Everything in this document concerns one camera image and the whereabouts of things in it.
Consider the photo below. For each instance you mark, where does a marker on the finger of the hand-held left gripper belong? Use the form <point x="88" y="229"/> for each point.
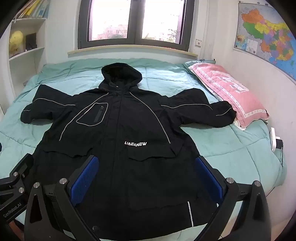
<point x="19" y="176"/>

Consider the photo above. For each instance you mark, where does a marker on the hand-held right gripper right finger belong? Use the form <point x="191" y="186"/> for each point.
<point x="208" y="178"/>

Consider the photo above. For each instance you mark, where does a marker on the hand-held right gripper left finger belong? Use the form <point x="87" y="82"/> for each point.
<point x="84" y="179"/>

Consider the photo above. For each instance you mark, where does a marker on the black hooded jacket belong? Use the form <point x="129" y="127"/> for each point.
<point x="129" y="129"/>

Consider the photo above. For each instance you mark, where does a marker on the teal quilt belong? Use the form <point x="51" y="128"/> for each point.
<point x="231" y="143"/>

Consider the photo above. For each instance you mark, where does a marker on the pink pillow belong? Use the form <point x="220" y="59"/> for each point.
<point x="229" y="92"/>

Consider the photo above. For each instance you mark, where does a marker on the teal pillow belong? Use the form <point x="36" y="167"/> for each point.
<point x="193" y="63"/>

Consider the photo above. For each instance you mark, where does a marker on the white bookshelf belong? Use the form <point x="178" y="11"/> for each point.
<point x="25" y="46"/>

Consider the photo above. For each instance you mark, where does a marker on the yellow plush toy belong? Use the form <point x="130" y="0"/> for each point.
<point x="16" y="42"/>

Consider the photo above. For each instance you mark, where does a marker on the small black box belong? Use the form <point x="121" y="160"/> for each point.
<point x="31" y="41"/>

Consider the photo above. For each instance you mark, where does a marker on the beige window sill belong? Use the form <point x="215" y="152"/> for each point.
<point x="131" y="52"/>

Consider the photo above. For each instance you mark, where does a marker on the dark framed window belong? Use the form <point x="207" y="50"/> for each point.
<point x="136" y="22"/>

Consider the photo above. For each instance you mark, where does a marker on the row of books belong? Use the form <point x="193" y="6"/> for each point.
<point x="34" y="8"/>

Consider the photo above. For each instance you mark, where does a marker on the white wall socket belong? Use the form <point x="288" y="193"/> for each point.
<point x="198" y="42"/>

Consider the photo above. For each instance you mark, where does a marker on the colourful wall map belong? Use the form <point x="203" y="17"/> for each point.
<point x="266" y="32"/>

